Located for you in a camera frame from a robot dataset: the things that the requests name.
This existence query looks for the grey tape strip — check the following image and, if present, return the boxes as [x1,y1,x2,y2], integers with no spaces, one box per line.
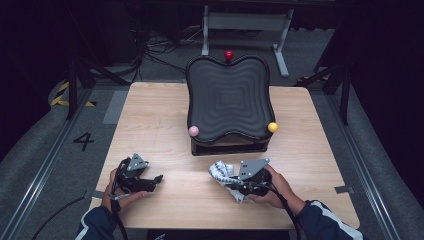
[89,189,107,201]
[334,185,355,195]

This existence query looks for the tangle of black floor cables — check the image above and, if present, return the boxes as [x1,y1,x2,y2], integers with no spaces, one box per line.
[129,19,211,84]

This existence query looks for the person's left hand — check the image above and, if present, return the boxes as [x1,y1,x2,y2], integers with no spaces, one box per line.
[101,168,148,213]

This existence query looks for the black tripod stand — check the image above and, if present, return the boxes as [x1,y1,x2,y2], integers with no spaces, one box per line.
[294,59,351,126]
[64,56,131,121]

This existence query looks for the black wavy tray stand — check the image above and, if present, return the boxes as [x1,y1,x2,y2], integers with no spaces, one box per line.
[185,49,279,157]

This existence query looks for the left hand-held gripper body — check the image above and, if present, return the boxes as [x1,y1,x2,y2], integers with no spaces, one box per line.
[114,153,149,194]

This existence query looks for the right hand-held gripper cable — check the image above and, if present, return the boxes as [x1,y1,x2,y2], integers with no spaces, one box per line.
[266,184,303,240]

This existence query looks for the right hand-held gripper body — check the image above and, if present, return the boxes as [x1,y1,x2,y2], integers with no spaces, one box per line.
[233,157,273,197]

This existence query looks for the black floor cable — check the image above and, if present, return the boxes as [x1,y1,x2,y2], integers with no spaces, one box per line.
[31,195,93,240]

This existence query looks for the white grey patterned cloth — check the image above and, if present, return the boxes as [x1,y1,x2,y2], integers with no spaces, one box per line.
[208,160,249,204]

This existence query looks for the yellow black floor tape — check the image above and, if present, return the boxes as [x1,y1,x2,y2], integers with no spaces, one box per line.
[49,81,98,108]

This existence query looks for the metal floor rail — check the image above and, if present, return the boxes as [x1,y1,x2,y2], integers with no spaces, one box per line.
[328,96,403,240]
[0,88,93,240]

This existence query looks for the grey metal table frame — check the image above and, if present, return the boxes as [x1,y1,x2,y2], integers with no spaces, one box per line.
[198,4,295,78]

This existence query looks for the person's right hand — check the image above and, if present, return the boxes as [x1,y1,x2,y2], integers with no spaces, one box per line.
[248,164,306,214]

